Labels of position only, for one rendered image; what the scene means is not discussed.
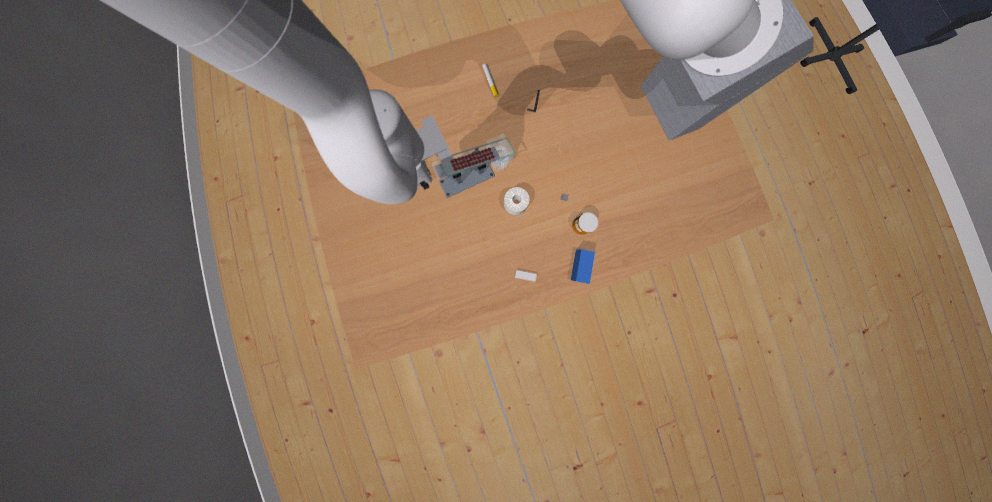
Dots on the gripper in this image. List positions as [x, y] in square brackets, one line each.
[423, 175]

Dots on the amber pill bottle with white cap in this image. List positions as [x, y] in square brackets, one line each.
[585, 223]

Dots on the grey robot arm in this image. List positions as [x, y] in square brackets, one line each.
[281, 49]

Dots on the blue rectangular block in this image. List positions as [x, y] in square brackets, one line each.
[583, 265]

